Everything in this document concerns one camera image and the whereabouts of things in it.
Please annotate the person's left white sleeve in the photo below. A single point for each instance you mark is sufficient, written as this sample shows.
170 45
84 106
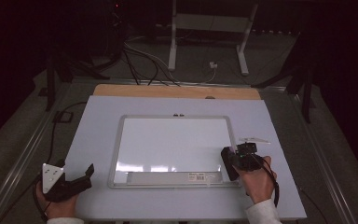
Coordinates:
65 221

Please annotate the black stand legs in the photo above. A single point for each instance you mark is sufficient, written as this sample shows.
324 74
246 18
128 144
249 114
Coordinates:
50 84
306 93

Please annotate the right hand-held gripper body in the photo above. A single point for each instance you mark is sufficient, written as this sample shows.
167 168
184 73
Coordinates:
248 160

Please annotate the white table cover sheet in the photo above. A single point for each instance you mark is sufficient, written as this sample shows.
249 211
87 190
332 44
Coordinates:
96 124

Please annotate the white metal stand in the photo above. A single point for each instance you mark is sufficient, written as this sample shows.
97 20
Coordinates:
173 46

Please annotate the black floor socket plate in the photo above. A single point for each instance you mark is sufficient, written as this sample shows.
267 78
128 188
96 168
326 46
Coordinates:
63 116

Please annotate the person's white sleeve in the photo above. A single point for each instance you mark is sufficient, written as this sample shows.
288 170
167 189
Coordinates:
65 221
262 214

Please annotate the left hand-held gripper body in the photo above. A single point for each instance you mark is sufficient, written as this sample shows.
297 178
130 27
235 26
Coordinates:
62 186

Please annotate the black whiteboard eraser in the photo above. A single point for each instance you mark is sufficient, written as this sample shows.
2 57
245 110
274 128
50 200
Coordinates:
232 171

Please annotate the dark equipment tower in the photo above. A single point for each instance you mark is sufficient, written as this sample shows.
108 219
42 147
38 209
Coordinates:
116 28

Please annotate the person's left hand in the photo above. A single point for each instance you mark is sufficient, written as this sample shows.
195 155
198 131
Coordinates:
60 209

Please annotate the person's right white sleeve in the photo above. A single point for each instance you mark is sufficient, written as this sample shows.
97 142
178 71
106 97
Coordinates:
262 214

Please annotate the person's right hand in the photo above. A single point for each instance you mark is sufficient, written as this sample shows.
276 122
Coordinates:
258 185

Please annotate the silver-framed whiteboard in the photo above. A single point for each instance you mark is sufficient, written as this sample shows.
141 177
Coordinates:
167 140

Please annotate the aluminium floor rail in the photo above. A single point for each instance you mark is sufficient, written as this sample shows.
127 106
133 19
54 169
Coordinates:
323 155
18 161

